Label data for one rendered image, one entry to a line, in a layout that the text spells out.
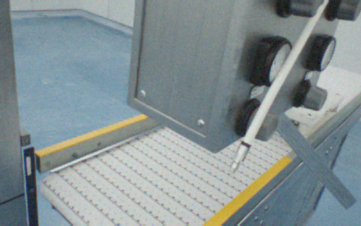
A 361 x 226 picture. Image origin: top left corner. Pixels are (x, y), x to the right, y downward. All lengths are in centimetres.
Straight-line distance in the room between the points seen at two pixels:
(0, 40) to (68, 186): 23
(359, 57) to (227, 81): 354
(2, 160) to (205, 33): 39
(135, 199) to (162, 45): 31
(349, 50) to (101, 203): 344
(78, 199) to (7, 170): 11
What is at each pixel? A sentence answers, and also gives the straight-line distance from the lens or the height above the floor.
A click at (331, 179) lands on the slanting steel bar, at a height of 97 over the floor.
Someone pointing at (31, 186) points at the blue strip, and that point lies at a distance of 59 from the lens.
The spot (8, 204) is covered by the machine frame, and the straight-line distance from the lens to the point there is 59.
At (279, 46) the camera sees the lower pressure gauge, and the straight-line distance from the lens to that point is 24.
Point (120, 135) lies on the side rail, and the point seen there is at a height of 93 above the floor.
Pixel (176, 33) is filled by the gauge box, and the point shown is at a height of 121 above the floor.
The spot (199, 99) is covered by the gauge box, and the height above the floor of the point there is 116.
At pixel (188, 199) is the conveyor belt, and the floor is 91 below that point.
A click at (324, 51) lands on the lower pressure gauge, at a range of 36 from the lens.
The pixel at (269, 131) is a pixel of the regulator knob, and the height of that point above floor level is 115.
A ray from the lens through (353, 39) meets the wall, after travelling 375.
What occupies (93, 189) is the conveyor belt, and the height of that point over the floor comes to 91.
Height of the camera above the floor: 126
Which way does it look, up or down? 26 degrees down
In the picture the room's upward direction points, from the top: 9 degrees clockwise
